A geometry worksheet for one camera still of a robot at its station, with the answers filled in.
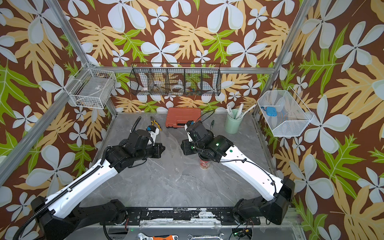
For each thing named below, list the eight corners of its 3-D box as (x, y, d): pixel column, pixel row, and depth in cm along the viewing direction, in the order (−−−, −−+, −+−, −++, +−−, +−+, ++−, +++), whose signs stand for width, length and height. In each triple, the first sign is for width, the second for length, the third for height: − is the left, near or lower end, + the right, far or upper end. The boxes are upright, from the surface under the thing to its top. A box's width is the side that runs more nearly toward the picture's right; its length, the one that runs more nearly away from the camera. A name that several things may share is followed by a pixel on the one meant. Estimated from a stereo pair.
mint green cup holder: (224, 133, 111) (228, 120, 99) (222, 123, 118) (226, 109, 106) (237, 133, 111) (243, 120, 99) (235, 123, 118) (239, 109, 106)
